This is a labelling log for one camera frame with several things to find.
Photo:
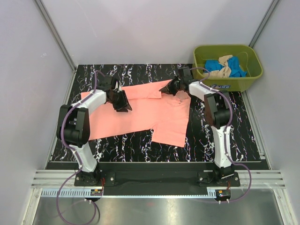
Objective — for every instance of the beige t shirt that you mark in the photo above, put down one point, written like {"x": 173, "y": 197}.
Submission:
{"x": 218, "y": 68}

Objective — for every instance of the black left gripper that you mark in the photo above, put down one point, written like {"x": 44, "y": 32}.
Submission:
{"x": 120, "y": 108}

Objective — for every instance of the pink t shirt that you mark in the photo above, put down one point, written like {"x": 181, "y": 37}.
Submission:
{"x": 166, "y": 115}

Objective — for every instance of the aluminium frame rail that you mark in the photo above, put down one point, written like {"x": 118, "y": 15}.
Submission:
{"x": 257, "y": 178}

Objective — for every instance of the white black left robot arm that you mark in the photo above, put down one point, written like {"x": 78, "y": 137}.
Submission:
{"x": 73, "y": 128}

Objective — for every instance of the left slotted cable duct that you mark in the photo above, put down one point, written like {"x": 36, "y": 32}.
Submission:
{"x": 72, "y": 192}

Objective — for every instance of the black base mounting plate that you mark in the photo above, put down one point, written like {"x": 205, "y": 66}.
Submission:
{"x": 132, "y": 189}

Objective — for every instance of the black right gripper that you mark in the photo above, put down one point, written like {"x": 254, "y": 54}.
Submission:
{"x": 168, "y": 89}

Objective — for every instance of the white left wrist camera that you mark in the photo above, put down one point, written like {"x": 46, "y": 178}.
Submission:
{"x": 116, "y": 86}

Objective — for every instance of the blue t shirt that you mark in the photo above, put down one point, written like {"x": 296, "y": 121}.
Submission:
{"x": 234, "y": 65}

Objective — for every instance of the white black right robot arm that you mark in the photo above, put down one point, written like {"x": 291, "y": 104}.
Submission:
{"x": 218, "y": 114}

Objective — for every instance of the olive green plastic bin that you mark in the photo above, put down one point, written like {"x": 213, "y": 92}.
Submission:
{"x": 248, "y": 59}

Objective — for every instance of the right slotted cable duct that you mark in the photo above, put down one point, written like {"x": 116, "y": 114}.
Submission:
{"x": 219, "y": 194}

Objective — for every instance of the slotted cable duct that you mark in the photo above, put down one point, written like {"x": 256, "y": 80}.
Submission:
{"x": 72, "y": 192}
{"x": 219, "y": 194}

